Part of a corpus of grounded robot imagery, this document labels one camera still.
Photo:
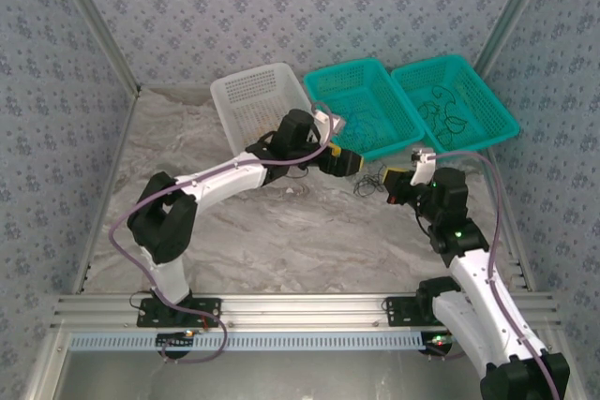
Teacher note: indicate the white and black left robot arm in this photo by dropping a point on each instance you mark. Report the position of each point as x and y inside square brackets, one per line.
[220, 180]

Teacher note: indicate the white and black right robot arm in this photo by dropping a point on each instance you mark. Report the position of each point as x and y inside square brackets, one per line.
[483, 292]

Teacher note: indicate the white plastic mesh basket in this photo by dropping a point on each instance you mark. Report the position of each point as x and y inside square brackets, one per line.
[253, 91]

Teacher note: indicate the teal plastic mesh basket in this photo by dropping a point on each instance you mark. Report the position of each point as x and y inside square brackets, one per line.
[375, 91]
[483, 91]

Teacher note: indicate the black controller board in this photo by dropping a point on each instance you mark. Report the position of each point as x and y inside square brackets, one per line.
[438, 346]
[169, 341]

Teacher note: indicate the grey metal panel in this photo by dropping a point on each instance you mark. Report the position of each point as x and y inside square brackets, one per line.
[300, 376]

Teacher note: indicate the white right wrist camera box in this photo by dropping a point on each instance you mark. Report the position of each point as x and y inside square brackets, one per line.
[424, 170]

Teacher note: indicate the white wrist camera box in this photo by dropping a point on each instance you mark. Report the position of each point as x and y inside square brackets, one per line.
[328, 121]
[424, 170]

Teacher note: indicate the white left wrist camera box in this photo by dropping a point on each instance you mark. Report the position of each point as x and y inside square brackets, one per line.
[328, 121]

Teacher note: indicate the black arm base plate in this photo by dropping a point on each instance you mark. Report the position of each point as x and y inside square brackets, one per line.
[398, 318]
[150, 318]

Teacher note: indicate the aluminium extrusion rail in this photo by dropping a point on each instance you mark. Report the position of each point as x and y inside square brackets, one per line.
[304, 311]

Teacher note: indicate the aluminium corner post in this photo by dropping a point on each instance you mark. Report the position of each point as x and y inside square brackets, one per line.
[96, 20]
[515, 6]

